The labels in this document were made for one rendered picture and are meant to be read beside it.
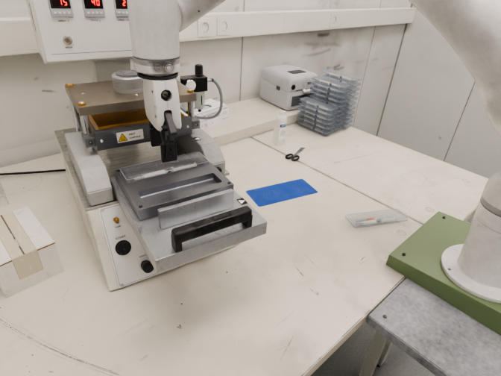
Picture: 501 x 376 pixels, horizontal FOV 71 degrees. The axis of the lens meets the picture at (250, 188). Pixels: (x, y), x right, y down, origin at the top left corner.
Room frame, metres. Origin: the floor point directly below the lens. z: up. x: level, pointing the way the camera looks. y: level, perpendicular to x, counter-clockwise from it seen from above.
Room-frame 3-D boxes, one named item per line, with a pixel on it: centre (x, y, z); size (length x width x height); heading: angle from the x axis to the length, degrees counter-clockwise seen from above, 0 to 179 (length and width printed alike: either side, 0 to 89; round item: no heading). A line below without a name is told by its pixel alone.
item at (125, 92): (0.88, 0.31, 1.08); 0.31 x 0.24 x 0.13; 124
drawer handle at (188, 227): (0.48, 0.06, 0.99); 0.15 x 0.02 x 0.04; 124
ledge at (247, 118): (1.59, 0.06, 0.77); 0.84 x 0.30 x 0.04; 134
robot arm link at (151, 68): (0.67, 0.19, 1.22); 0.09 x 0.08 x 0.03; 31
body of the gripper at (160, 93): (0.67, 0.19, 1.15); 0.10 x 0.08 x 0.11; 31
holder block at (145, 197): (0.63, 0.16, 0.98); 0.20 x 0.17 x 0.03; 124
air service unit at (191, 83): (1.08, 0.20, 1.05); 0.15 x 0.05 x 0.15; 124
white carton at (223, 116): (1.44, 0.24, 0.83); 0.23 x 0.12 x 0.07; 143
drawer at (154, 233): (0.59, 0.14, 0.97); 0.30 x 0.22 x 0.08; 34
